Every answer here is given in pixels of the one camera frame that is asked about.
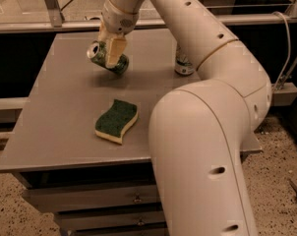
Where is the white green soda can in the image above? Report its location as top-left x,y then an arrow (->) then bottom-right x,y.
175,45 -> 194,76

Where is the dark green soda can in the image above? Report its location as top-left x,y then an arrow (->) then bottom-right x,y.
87,40 -> 129,76

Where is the bottom grey drawer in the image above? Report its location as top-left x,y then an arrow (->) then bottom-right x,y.
71,224 -> 169,236

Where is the middle grey drawer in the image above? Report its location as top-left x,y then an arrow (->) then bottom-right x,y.
55,211 -> 165,230

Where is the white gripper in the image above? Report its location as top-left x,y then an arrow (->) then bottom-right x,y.
97,0 -> 139,68

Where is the green yellow sponge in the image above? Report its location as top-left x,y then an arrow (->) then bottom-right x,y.
95,99 -> 139,145

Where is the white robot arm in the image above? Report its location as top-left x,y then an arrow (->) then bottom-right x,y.
100,0 -> 271,236

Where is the grey drawer cabinet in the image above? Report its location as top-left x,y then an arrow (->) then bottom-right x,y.
0,28 -> 263,236

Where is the metal guard rail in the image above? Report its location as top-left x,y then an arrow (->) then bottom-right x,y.
0,0 -> 297,33

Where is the top grey drawer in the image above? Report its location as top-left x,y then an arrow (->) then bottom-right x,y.
23,182 -> 159,212

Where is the grey drawer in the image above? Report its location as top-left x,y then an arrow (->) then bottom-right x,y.
71,224 -> 169,236
23,182 -> 159,212
55,211 -> 165,230

